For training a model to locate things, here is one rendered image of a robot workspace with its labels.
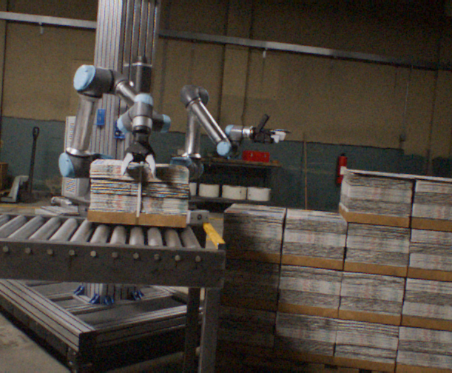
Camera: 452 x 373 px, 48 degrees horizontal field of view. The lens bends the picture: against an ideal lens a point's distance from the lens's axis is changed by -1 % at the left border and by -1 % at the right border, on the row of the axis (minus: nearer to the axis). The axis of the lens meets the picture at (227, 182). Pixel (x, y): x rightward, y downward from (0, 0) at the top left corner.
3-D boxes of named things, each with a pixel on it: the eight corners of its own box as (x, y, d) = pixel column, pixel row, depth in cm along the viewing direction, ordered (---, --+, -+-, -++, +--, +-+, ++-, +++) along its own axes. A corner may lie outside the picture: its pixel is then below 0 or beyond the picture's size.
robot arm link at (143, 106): (146, 106, 212) (157, 97, 206) (144, 129, 207) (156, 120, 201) (129, 99, 207) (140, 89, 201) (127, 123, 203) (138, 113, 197)
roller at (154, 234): (154, 237, 213) (162, 226, 213) (158, 264, 167) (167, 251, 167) (145, 229, 212) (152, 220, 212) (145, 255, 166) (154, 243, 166)
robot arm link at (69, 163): (93, 183, 249) (116, 72, 235) (63, 182, 239) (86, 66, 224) (83, 173, 258) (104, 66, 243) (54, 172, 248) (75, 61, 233)
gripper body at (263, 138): (274, 143, 288) (254, 141, 293) (275, 127, 287) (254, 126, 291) (271, 144, 281) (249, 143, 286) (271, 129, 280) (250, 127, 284)
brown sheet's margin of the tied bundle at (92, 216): (131, 213, 226) (132, 203, 226) (129, 223, 198) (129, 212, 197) (94, 211, 224) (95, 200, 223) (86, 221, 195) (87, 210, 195)
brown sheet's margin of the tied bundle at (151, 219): (181, 216, 229) (182, 206, 229) (186, 227, 201) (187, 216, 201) (145, 214, 227) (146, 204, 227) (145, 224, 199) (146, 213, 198)
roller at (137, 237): (139, 235, 212) (146, 226, 212) (137, 263, 165) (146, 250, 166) (129, 229, 211) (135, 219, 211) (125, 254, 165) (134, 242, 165)
